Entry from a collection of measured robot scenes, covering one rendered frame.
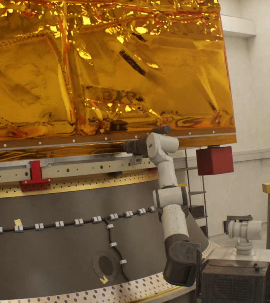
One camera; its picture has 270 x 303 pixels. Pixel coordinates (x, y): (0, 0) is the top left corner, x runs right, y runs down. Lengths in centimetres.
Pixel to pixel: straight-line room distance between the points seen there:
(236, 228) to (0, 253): 87
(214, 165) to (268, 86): 824
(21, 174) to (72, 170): 21
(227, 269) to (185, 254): 20
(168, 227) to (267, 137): 911
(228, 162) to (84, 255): 106
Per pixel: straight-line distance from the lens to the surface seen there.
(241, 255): 166
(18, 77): 202
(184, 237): 175
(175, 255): 167
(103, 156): 213
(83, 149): 213
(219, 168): 260
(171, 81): 237
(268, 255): 167
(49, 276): 186
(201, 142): 249
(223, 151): 263
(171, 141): 201
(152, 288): 198
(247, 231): 164
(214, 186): 995
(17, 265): 187
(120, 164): 213
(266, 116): 1080
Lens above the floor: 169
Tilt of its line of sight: 2 degrees up
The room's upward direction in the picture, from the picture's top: 6 degrees counter-clockwise
